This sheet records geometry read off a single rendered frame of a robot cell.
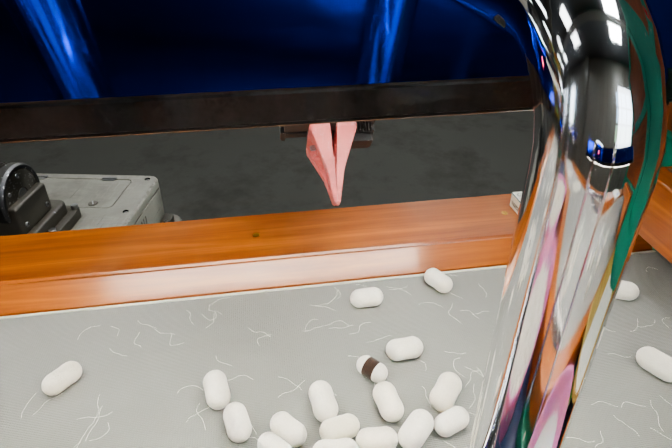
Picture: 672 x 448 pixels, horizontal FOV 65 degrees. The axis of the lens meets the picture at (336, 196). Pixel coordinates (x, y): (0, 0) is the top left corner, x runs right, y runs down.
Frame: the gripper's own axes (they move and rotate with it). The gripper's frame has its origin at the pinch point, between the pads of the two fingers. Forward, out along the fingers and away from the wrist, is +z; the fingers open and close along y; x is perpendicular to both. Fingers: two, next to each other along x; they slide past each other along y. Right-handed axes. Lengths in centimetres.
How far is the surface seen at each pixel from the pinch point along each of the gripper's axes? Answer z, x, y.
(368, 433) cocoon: 21.5, -4.9, 0.0
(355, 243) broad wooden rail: 2.5, 10.0, 3.1
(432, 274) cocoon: 7.4, 6.7, 10.7
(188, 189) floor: -64, 166, -40
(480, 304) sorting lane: 11.2, 5.8, 15.2
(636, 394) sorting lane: 21.0, -2.7, 24.6
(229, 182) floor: -67, 168, -23
